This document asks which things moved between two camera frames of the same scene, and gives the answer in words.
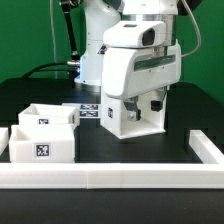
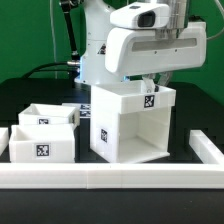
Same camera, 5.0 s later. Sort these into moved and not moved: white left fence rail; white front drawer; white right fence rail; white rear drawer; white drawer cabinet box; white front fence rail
Moved: white drawer cabinet box
Not moved: white right fence rail; white left fence rail; white front drawer; white front fence rail; white rear drawer
